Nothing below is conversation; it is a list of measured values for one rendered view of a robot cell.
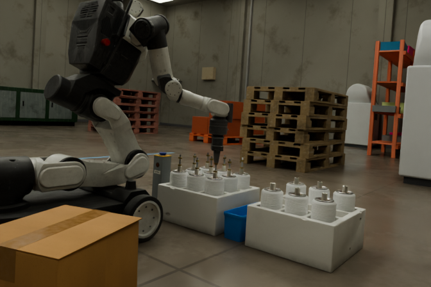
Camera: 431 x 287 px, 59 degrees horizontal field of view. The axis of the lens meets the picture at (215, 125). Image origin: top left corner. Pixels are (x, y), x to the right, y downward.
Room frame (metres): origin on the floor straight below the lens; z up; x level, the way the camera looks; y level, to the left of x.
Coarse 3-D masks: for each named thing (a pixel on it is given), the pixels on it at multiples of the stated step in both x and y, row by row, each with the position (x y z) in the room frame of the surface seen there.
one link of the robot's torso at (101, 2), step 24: (96, 0) 1.65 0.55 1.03; (72, 24) 1.70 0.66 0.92; (96, 24) 1.59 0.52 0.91; (120, 24) 1.68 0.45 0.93; (72, 48) 1.68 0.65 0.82; (96, 48) 1.59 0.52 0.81; (120, 48) 1.66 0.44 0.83; (144, 48) 1.74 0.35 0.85; (96, 72) 1.65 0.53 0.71; (120, 72) 1.69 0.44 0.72
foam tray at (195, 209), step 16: (160, 192) 1.95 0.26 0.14; (176, 192) 1.88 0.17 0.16; (192, 192) 1.82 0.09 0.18; (224, 192) 1.86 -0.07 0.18; (240, 192) 1.89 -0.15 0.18; (256, 192) 2.01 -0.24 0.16; (176, 208) 1.88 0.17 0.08; (192, 208) 1.81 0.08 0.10; (208, 208) 1.76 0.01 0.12; (224, 208) 1.78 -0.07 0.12; (192, 224) 1.81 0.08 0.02; (208, 224) 1.75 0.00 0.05
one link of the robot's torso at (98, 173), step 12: (48, 156) 1.61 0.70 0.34; (60, 156) 1.57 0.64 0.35; (72, 156) 1.58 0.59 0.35; (144, 156) 1.83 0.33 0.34; (96, 168) 1.67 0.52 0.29; (108, 168) 1.72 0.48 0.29; (120, 168) 1.73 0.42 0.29; (132, 168) 1.76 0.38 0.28; (144, 168) 1.82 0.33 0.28; (84, 180) 1.61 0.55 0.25; (96, 180) 1.67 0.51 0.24; (108, 180) 1.71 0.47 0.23; (120, 180) 1.74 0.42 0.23
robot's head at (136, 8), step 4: (136, 0) 1.81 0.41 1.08; (132, 4) 1.79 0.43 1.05; (136, 4) 1.80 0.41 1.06; (140, 4) 1.81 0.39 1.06; (132, 8) 1.79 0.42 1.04; (136, 8) 1.80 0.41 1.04; (140, 8) 1.81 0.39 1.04; (128, 12) 1.81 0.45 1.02; (132, 12) 1.79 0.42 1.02; (136, 12) 1.80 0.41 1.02; (136, 16) 1.84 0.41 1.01
